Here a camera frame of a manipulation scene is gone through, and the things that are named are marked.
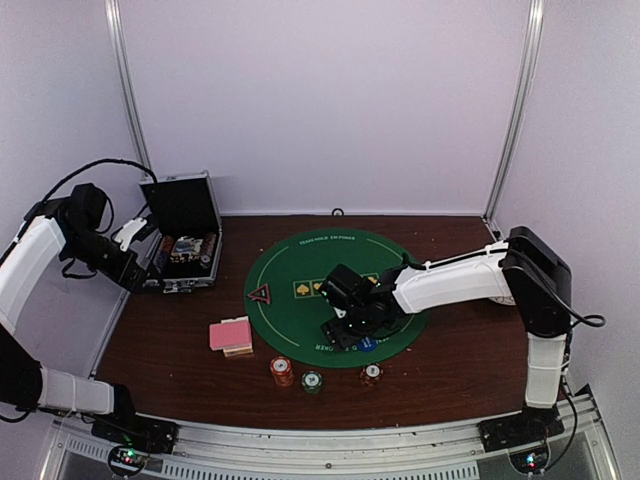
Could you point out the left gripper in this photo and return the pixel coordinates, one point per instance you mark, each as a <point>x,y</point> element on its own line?
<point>120,275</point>

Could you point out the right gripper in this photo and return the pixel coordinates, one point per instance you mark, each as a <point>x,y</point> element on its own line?
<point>341,338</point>

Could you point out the blue small blind button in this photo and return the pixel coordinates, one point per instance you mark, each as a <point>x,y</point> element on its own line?
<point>367,344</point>

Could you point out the brown chip stack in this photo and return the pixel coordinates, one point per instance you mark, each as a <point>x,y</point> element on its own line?
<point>370,374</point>

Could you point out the green chip stack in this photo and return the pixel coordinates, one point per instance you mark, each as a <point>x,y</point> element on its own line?
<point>312,382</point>

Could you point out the orange chip stack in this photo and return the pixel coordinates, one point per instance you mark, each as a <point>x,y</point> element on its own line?
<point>282,371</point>

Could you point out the red-backed card deck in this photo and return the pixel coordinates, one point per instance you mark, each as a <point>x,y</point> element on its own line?
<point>230,335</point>

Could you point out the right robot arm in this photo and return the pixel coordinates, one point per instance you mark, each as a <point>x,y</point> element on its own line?
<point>521,268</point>

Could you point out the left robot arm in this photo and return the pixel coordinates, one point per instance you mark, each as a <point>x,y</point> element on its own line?
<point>64,228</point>

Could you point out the purple chip row in case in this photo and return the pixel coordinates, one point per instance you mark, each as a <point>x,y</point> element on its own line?
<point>163,253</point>

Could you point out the aluminium poker case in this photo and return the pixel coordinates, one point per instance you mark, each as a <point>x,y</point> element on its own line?
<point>184,205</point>

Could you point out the blue card deck in case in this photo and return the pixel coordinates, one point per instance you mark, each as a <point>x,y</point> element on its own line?
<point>186,249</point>

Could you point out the round green poker mat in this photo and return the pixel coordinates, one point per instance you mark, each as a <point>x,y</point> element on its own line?
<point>291,270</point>

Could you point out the brown chip row in case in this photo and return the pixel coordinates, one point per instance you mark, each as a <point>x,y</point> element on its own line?
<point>207,248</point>

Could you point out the triangular all-in marker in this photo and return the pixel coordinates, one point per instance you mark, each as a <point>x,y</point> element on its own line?
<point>261,294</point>

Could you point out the tan card box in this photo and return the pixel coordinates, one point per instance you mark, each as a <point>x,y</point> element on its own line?
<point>242,350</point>

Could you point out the patterned ceramic plate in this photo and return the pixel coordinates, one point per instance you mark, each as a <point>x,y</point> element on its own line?
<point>503,300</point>

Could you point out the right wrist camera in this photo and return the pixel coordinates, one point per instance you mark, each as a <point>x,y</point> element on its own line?
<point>344,288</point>

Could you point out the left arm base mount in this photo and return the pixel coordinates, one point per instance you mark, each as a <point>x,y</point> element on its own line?
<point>145,434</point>

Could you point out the aluminium front rail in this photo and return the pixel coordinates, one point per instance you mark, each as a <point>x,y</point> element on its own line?
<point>451,450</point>

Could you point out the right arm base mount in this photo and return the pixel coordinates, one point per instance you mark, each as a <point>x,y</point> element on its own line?
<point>515,431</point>

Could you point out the left frame post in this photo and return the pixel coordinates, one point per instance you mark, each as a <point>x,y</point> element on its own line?
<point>116,32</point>

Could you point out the frame post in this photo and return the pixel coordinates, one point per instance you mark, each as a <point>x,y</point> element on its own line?
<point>116,32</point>
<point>528,63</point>

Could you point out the right frame post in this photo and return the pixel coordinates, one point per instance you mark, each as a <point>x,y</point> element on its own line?
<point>528,63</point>

